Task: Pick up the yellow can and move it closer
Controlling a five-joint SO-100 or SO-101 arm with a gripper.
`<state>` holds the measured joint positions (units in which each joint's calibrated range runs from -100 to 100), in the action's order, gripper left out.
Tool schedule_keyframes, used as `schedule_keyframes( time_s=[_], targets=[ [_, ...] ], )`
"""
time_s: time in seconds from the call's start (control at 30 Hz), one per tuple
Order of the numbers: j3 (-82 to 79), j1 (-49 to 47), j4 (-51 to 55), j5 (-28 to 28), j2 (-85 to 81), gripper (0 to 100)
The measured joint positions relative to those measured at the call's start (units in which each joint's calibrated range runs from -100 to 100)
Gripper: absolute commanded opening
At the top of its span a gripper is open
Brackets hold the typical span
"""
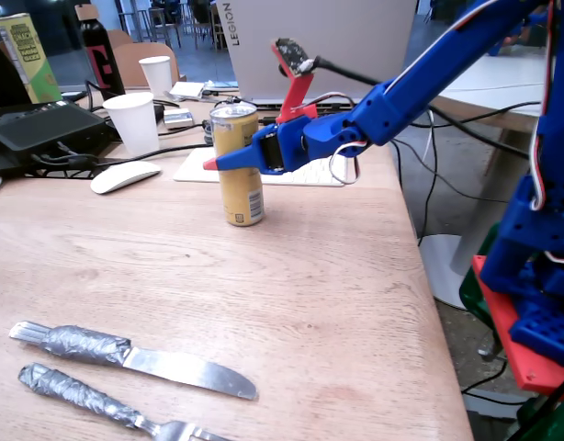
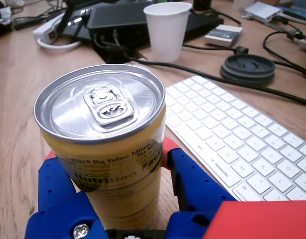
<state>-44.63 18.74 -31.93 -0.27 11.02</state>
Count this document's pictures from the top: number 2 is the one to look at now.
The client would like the white flat keyboard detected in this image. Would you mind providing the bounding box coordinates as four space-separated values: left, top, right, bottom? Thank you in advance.
165 75 306 203

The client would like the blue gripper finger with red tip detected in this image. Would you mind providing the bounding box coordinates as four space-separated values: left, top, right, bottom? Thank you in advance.
24 150 109 239
161 136 240 239

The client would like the black flat dock box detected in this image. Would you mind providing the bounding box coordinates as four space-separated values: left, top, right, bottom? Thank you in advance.
87 1 225 63

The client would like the white power strip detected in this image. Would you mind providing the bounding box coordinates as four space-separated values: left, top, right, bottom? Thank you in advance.
32 12 69 46

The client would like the large white paper cup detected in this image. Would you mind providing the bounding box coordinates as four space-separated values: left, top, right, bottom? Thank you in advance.
143 1 193 63

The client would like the looped black cable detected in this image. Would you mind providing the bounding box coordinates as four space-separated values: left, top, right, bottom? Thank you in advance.
262 28 306 83

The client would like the red camera mount bracket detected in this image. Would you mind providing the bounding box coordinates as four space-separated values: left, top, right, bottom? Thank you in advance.
202 200 306 239

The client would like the black cable with plug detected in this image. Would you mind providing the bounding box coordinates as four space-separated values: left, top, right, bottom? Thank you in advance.
182 43 250 55

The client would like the long black cable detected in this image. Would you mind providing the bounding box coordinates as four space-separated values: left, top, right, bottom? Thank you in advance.
128 56 306 106

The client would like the white power cable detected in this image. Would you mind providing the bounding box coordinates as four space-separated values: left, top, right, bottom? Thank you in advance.
37 37 82 51

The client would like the black bottle pink letter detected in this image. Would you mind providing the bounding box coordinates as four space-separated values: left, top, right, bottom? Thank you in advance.
193 0 212 11

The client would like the dark round lid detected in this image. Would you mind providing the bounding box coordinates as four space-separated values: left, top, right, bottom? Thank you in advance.
220 54 276 86

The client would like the white flat box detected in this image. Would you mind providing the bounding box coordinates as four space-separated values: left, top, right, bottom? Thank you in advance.
245 1 284 22

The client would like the yellow energy drink can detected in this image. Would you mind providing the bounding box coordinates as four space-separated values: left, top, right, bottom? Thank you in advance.
33 64 166 231

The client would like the small card box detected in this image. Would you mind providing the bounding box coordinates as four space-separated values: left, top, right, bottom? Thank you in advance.
204 24 243 47

